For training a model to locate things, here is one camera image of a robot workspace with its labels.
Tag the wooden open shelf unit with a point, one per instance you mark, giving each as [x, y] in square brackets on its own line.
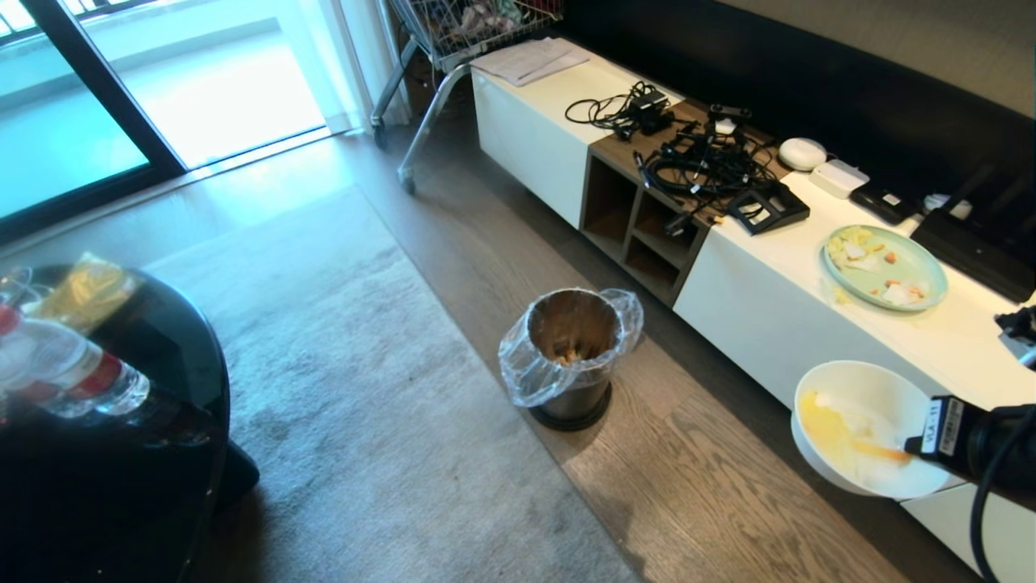
[615, 202]

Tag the metal bin with plastic liner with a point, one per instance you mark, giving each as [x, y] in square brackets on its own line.
[522, 364]

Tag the black angled stand device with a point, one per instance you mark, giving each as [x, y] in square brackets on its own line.
[769, 209]

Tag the black round glass table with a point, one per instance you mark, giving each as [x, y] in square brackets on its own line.
[113, 494]

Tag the black sliding door frame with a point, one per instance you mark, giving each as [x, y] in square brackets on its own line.
[105, 97]

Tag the white round device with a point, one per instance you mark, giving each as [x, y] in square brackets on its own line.
[802, 153]

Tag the white low cabinet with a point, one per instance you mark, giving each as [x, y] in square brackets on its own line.
[777, 308]

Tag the grey rug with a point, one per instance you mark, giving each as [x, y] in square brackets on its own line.
[388, 421]

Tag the large black flat device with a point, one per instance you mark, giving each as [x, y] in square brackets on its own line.
[975, 251]

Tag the food scraps on plate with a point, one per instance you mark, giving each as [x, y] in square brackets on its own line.
[858, 249]

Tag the plastic water bottle red label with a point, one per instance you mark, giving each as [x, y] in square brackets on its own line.
[65, 368]

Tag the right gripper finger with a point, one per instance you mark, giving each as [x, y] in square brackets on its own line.
[914, 445]

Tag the orange food piece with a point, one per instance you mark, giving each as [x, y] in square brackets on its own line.
[882, 451]

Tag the white curtain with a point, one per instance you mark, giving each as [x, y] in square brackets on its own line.
[356, 57]

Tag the small flat black device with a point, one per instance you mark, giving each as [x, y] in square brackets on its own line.
[884, 202]

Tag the pale green plate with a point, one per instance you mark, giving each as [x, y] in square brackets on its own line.
[923, 263]

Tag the white bowl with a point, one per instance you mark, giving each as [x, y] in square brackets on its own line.
[858, 389]

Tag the yellow food scraps in bowl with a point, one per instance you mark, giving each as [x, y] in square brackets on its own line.
[825, 429]

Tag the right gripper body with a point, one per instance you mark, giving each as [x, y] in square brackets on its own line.
[991, 445]

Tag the scraps in trash bin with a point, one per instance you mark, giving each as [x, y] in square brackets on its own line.
[569, 353]

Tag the metal trash bin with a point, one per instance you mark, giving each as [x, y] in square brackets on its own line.
[576, 324]

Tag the stack of white papers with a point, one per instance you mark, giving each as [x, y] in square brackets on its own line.
[530, 61]

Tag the yellow snack bag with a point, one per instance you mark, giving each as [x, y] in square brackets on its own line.
[85, 291]

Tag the clear drinking glass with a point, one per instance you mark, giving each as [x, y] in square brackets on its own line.
[14, 287]

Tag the white rectangular box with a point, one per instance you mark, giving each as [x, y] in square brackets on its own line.
[838, 177]

